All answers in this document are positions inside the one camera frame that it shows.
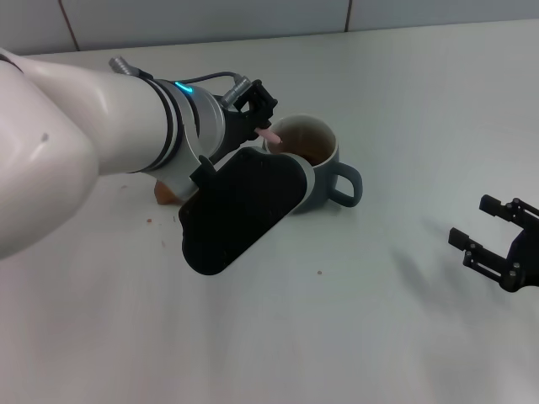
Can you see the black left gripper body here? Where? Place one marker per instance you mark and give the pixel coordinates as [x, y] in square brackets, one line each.
[242, 134]

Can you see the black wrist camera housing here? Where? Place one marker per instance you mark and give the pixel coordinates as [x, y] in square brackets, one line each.
[240, 210]

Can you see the grey ceramic cup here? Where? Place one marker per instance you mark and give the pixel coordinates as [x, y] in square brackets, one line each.
[326, 185]

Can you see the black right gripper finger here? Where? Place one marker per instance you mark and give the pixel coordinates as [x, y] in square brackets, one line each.
[516, 210]
[488, 261]

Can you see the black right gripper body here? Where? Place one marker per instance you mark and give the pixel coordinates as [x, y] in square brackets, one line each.
[530, 256]

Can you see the arched wooden block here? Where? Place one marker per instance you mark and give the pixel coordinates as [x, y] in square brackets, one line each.
[162, 195]

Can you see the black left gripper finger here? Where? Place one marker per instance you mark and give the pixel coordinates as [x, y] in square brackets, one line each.
[259, 94]
[263, 118]

